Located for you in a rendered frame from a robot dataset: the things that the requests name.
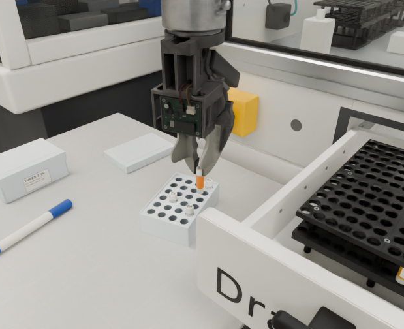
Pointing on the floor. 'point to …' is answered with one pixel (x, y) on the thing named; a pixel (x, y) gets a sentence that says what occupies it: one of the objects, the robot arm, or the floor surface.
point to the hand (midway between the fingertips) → (202, 164)
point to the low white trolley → (104, 243)
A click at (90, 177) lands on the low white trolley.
